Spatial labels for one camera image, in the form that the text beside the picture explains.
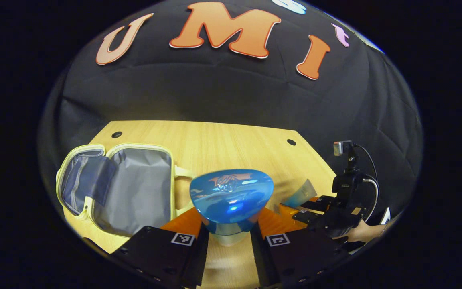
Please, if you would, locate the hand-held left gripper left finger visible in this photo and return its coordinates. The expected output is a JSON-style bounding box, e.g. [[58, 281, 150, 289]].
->
[[113, 207, 209, 289]]

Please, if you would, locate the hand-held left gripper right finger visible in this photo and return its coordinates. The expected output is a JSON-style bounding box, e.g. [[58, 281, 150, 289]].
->
[[250, 207, 350, 289]]

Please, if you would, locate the translucent teal skincare tube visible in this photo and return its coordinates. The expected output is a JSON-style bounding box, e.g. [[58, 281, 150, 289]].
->
[[281, 179, 318, 209]]

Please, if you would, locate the blue cap skincare bottle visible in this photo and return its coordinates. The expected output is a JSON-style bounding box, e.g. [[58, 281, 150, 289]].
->
[[190, 169, 274, 246]]

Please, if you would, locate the pale yellow small suitcase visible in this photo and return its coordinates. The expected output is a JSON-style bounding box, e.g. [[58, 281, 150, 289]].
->
[[56, 143, 195, 238]]

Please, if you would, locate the white cable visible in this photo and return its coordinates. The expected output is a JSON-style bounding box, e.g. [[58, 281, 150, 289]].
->
[[361, 178, 380, 221]]

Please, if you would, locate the black cable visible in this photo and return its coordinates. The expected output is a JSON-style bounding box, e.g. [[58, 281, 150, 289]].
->
[[353, 144, 379, 181]]

